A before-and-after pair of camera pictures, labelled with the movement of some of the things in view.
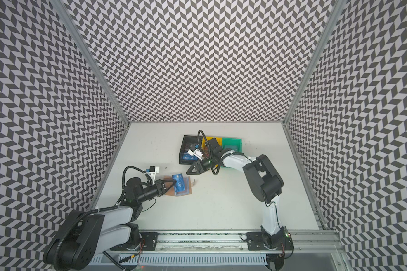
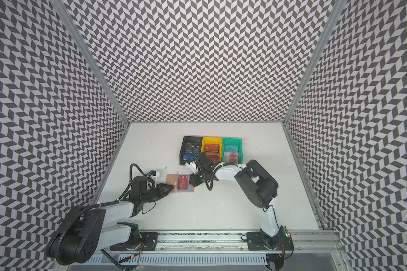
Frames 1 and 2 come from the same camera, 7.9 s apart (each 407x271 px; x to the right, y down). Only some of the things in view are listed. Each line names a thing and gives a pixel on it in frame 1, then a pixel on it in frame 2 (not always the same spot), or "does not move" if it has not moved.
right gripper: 199,166 → 195,182
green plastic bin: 234,144 does not move
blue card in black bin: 187,156 does not move
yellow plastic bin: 203,141 does not move
